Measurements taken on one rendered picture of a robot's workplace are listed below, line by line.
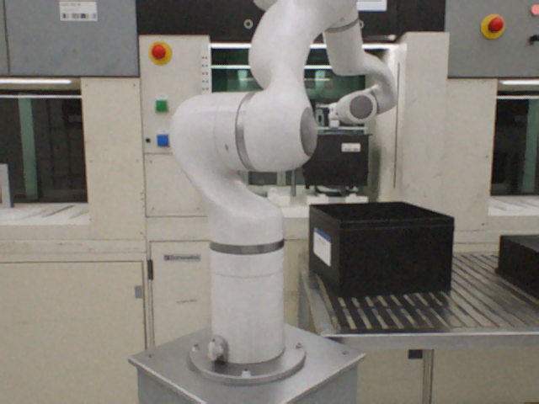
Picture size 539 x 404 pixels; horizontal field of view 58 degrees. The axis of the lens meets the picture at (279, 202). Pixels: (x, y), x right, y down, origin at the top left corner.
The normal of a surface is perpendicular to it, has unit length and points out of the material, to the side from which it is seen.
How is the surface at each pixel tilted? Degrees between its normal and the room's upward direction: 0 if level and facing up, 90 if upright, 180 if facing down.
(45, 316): 90
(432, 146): 90
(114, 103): 90
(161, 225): 90
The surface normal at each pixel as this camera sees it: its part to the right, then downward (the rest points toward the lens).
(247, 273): 0.07, 0.15
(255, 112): -0.36, -0.32
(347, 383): 0.73, 0.10
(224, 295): -0.56, 0.12
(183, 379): 0.00, -0.99
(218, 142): -0.39, 0.37
